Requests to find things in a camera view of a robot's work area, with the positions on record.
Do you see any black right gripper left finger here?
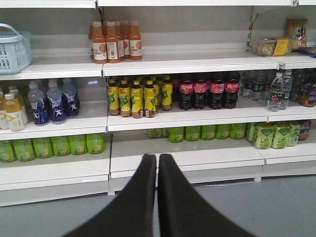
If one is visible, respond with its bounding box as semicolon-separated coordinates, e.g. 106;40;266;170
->
65;154;157;237

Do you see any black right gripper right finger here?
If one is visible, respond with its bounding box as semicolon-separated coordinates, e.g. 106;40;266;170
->
158;154;253;237

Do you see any light blue plastic basket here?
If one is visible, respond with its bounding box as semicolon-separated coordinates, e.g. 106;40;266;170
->
0;23;33;75

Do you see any cola bottle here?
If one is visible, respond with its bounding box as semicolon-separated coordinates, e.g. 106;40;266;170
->
179;74;193;110
193;73;208;109
223;71;240;109
210;72;225;110

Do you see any yellow tea bottle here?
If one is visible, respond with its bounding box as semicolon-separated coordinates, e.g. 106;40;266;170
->
108;79;119;116
131;80;144;119
144;80;156;118
118;79;131;118

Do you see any yellow tea bottle front left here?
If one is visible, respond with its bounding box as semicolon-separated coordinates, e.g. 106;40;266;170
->
108;79;119;116

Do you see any blue sports drink bottle right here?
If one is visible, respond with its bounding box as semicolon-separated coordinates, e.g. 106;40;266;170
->
62;78;79;118

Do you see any blue sports drink bottle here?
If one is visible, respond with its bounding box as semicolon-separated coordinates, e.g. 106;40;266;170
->
28;81;49;126
62;78;79;118
47;79;66;124

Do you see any white metal shelving unit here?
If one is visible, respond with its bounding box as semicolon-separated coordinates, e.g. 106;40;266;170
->
0;0;316;206

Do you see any blue sports drink bottle left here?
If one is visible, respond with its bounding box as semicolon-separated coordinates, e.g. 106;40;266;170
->
28;81;49;126

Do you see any blue sports drink bottle middle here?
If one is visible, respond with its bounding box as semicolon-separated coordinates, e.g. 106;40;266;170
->
47;79;66;124

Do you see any clear water bottle front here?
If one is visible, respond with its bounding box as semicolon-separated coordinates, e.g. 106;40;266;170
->
268;72;283;112

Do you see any yellow vitamin drink bottle front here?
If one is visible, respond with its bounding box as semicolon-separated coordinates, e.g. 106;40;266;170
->
4;93;25;132

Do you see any orange juice bottle right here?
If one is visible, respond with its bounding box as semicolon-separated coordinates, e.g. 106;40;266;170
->
129;20;142;60

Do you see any orange juice bottle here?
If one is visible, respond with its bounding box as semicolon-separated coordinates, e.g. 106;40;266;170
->
92;21;107;64
106;22;120;63
129;20;142;60

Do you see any orange juice bottle front left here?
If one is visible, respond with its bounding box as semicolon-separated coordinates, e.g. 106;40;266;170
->
92;21;107;64

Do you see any orange juice bottle front middle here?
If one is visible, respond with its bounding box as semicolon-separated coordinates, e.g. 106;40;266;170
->
106;22;120;63

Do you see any clear plastic snack tub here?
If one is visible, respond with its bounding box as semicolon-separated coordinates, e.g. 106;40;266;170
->
253;37;292;56

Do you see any yellow snack bag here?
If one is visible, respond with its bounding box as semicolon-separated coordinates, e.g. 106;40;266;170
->
286;18;308;52

